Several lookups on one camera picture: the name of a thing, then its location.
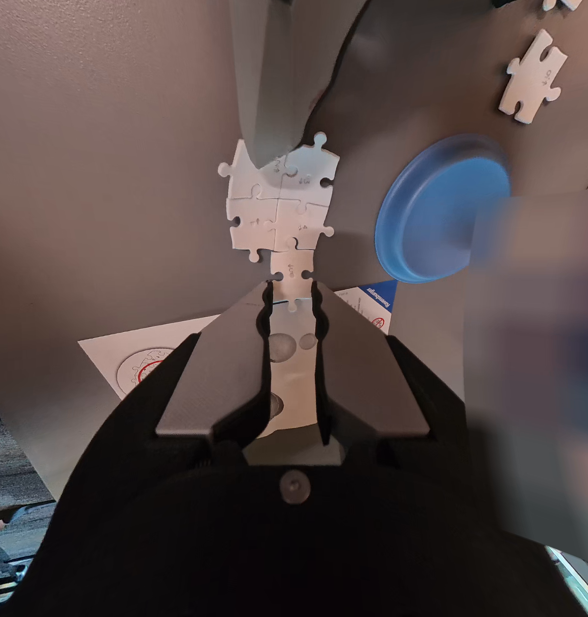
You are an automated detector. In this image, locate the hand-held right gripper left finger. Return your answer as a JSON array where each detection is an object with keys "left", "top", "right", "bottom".
[{"left": 154, "top": 281, "right": 274, "bottom": 445}]

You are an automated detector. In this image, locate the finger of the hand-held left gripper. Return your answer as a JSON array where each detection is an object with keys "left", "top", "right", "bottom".
[{"left": 229, "top": 0, "right": 372, "bottom": 170}]

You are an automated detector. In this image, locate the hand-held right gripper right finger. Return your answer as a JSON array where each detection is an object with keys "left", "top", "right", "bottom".
[{"left": 312, "top": 281, "right": 430, "bottom": 446}]

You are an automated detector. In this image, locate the white printed instruction leaflet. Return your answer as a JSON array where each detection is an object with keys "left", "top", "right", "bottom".
[{"left": 78, "top": 280, "right": 399, "bottom": 440}]

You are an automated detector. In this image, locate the dark metal frame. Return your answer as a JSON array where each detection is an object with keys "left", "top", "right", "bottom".
[{"left": 0, "top": 501, "right": 51, "bottom": 596}]

